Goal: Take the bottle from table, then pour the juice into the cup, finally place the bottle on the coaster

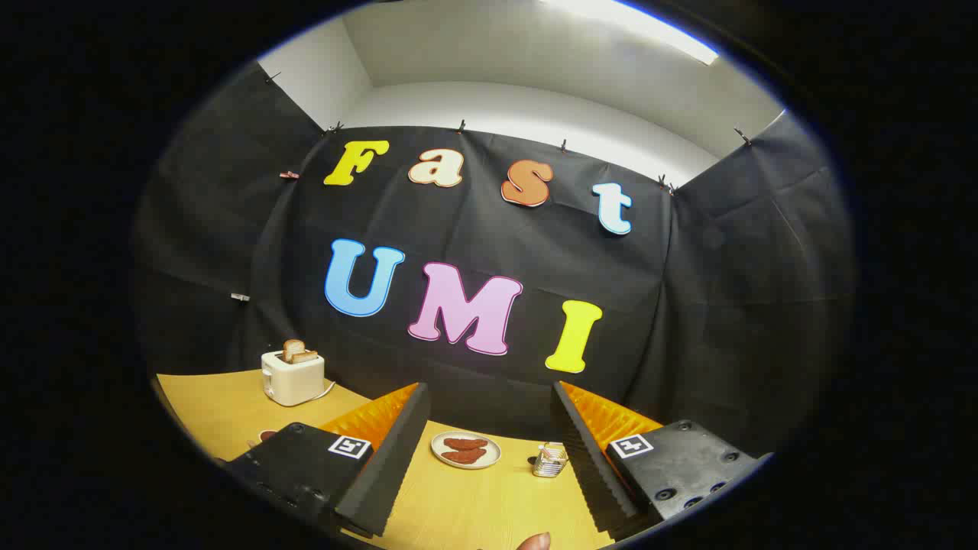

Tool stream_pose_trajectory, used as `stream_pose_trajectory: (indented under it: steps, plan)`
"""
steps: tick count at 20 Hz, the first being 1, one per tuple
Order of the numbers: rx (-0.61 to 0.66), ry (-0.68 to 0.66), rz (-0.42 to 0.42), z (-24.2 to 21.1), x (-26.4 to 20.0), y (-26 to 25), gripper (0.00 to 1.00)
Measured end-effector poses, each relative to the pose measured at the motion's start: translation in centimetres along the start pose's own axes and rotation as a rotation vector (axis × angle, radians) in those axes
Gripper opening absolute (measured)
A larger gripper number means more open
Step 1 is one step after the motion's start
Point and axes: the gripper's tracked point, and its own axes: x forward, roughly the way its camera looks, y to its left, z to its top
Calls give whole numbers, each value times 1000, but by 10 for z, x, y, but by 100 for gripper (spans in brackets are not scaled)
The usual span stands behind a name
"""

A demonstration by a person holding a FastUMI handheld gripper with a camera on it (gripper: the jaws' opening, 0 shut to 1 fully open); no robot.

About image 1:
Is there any white round plate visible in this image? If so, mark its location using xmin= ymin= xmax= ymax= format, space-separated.
xmin=430 ymin=431 xmax=503 ymax=470

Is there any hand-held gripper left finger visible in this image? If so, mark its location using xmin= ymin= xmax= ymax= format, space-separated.
xmin=222 ymin=382 xmax=431 ymax=539

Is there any wooden table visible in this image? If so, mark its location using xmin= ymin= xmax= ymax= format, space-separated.
xmin=155 ymin=369 xmax=620 ymax=550

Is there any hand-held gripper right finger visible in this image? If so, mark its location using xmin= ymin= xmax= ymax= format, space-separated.
xmin=552 ymin=380 xmax=774 ymax=543

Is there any metal wire holder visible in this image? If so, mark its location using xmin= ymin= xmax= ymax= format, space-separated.
xmin=533 ymin=442 xmax=569 ymax=479

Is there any cream toaster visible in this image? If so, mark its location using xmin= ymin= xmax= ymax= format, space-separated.
xmin=261 ymin=350 xmax=326 ymax=407

